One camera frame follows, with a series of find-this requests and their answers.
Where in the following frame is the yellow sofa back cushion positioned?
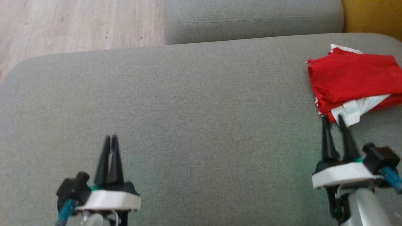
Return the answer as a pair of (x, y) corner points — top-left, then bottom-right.
(342, 0), (402, 42)

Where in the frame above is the large grey sofa chaise cushion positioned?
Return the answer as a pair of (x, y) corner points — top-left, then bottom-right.
(0, 33), (402, 226)

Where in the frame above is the red Bulls 23 jersey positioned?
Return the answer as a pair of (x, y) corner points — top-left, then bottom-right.
(306, 52), (402, 127)

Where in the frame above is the grey sofa seat cushion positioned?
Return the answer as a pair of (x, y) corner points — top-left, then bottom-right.
(164, 0), (344, 45)

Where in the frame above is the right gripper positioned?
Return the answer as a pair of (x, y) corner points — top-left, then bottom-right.
(312, 114), (384, 225)

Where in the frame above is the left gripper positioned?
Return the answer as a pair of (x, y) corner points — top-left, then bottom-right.
(75, 134), (141, 226)

